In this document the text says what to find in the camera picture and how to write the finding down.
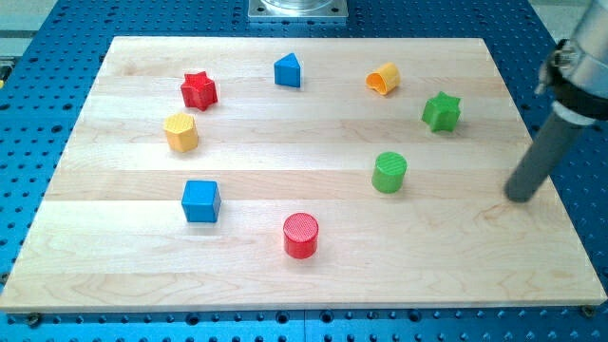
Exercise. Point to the yellow heart block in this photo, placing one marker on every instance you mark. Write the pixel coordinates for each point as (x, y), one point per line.
(384, 79)

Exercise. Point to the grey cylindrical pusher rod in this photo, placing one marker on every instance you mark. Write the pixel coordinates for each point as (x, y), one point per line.
(550, 144)

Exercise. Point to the green cylinder block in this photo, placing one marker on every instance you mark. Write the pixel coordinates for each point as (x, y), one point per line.
(389, 172)

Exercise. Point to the red star block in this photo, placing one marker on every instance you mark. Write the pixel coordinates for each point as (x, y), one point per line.
(199, 91)

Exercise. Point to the blue triangle block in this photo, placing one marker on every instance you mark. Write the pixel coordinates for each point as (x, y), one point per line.
(288, 71)

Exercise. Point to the green star block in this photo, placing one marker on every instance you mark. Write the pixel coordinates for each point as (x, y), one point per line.
(442, 112)

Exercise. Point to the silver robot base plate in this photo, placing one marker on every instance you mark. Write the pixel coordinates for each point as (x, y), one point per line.
(297, 9)

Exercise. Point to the yellow hexagon block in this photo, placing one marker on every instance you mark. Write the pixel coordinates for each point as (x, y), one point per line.
(181, 132)

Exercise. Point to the red cylinder block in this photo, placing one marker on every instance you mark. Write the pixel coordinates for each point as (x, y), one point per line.
(300, 232)

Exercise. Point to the blue perforated metal table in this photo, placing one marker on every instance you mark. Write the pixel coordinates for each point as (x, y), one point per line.
(66, 45)

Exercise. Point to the light wooden board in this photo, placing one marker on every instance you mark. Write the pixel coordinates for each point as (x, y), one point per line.
(210, 174)

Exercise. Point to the blue cube block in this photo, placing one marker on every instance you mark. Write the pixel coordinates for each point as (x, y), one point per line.
(201, 201)

